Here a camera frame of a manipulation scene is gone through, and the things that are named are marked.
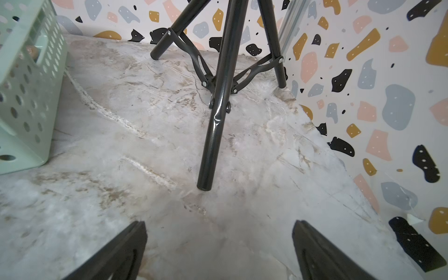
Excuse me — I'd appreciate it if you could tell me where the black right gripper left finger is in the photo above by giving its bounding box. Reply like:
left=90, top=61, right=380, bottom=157
left=65, top=221, right=148, bottom=280

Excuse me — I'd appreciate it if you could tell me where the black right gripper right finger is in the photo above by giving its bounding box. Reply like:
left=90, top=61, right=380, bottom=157
left=292, top=220, right=374, bottom=280

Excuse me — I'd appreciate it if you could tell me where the mint green plastic basket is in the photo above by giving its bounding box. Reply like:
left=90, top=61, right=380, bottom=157
left=1, top=1, right=68, bottom=175

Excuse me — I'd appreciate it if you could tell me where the black camera tripod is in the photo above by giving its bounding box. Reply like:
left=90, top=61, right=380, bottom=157
left=150, top=1, right=287, bottom=191

